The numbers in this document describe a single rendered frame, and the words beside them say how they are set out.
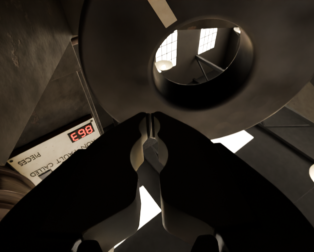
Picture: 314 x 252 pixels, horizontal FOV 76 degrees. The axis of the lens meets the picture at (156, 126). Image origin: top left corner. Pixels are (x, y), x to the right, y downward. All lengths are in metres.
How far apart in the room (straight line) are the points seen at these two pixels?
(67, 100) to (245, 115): 0.53
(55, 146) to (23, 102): 0.51
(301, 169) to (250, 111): 9.34
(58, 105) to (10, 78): 0.45
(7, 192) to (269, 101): 0.54
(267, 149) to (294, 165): 1.07
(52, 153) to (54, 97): 0.19
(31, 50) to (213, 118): 0.17
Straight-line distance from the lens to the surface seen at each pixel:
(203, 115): 0.16
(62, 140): 0.69
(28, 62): 0.21
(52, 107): 0.63
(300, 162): 9.68
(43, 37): 0.25
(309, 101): 2.70
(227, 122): 0.18
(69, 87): 0.61
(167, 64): 7.14
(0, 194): 0.58
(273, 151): 9.49
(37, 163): 0.73
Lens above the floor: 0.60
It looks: 49 degrees up
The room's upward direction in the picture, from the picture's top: 177 degrees clockwise
